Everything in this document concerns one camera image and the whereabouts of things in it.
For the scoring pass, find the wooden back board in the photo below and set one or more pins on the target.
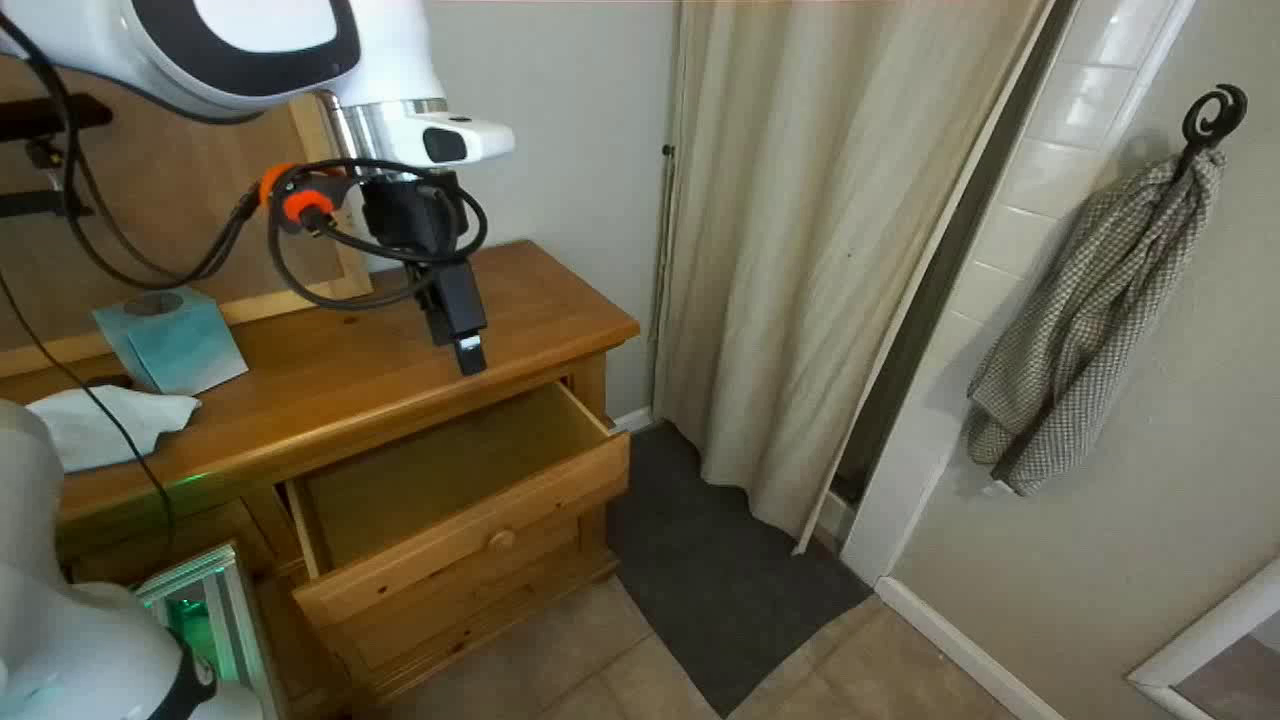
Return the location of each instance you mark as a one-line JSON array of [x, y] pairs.
[[162, 185]]

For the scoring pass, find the wooden dresser drawer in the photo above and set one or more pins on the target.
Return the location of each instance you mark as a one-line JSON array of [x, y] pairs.
[[465, 535]]

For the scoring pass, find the beige curtain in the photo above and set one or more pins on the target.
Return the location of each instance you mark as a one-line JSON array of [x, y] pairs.
[[801, 243]]

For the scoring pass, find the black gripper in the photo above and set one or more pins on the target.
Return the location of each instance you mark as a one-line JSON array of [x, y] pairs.
[[449, 294]]

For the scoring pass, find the teal cloth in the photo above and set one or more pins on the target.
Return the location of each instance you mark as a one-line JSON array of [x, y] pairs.
[[172, 347]]

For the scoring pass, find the grey hanging towel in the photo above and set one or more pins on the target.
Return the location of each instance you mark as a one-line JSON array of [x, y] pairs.
[[1080, 347]]

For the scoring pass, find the dark grey floor mat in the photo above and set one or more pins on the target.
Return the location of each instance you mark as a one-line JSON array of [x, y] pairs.
[[720, 575]]

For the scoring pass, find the green and white box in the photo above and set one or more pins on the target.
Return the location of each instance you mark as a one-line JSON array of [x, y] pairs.
[[215, 622]]

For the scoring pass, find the round wooden drawer knob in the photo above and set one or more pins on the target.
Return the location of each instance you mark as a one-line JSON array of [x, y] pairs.
[[501, 543]]

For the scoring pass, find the black spiral wall hook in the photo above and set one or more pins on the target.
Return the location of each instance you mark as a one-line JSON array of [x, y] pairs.
[[1211, 116]]

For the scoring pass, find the black bracket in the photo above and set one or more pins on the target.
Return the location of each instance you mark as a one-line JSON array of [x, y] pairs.
[[45, 120]]

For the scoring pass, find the white cloth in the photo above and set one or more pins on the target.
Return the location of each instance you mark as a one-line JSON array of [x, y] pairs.
[[95, 427]]

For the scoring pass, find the white baseboard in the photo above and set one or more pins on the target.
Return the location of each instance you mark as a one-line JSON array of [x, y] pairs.
[[961, 644]]

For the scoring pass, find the wooden dresser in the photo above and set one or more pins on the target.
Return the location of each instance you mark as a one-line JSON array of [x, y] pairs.
[[344, 360]]

